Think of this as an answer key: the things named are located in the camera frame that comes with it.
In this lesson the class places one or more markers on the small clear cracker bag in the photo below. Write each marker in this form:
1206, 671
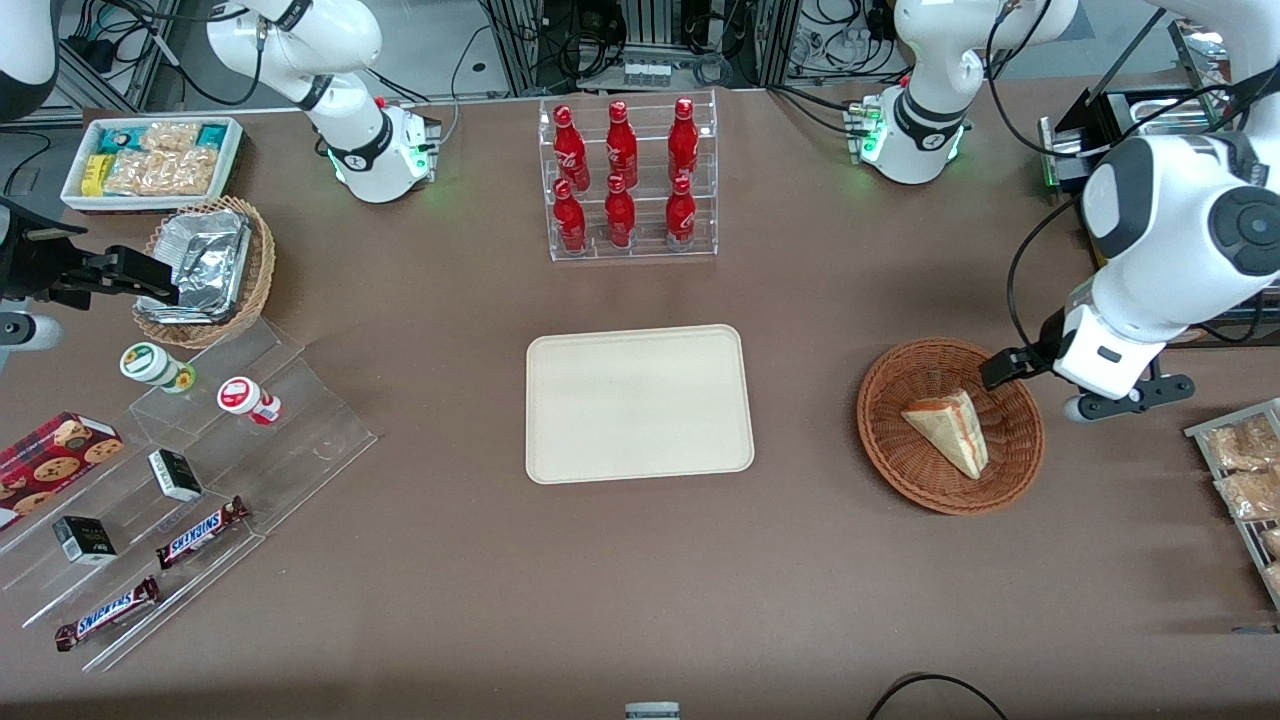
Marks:
170, 135

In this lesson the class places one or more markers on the red cookie box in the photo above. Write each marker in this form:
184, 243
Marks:
50, 460

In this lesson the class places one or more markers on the round brown wicker basket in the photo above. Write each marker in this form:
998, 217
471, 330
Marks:
895, 420

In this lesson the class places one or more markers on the red cola bottle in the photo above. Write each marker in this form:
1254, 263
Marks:
683, 138
619, 215
569, 218
621, 140
680, 215
568, 145

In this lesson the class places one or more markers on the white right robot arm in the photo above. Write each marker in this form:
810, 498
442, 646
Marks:
350, 150

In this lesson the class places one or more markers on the white power strip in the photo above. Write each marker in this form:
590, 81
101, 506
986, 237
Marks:
647, 72

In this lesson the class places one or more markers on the clear acrylic stepped stand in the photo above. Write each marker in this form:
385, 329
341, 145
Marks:
320, 440

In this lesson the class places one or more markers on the triangular sandwich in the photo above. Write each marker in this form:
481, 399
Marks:
950, 430

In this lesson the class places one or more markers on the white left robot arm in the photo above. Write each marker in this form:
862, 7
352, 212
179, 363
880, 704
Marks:
1160, 230

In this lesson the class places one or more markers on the yellow snack packet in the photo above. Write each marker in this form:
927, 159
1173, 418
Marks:
95, 175

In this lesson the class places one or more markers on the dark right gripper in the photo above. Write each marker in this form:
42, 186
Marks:
35, 265

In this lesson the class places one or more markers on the small black box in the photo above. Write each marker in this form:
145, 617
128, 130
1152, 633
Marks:
175, 475
85, 540

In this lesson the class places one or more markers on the Snickers chocolate bar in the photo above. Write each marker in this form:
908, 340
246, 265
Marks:
105, 613
200, 532

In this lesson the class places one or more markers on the teal snack packet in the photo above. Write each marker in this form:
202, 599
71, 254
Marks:
212, 134
122, 138

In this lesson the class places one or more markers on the large clear cracker bag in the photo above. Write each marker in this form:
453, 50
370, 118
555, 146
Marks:
160, 172

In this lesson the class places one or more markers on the red lid yogurt cup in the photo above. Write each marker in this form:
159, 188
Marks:
238, 395

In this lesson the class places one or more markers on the light wicker basket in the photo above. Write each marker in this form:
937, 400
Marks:
262, 270

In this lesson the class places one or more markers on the white plastic snack bin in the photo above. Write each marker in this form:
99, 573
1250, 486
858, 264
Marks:
72, 202

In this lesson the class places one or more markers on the bagged fried snack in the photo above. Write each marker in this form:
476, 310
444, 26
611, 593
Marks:
1245, 445
1250, 495

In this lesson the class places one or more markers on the green lid yogurt cup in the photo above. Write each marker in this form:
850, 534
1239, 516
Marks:
145, 362

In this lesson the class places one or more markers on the aluminium foil tray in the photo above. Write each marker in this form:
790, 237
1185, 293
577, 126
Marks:
205, 260

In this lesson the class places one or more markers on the beige plastic tray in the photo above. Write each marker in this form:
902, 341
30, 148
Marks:
640, 405

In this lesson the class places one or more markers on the clear acrylic bottle rack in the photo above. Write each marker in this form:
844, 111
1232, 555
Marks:
645, 252

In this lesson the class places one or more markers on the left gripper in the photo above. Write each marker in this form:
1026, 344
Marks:
1046, 335

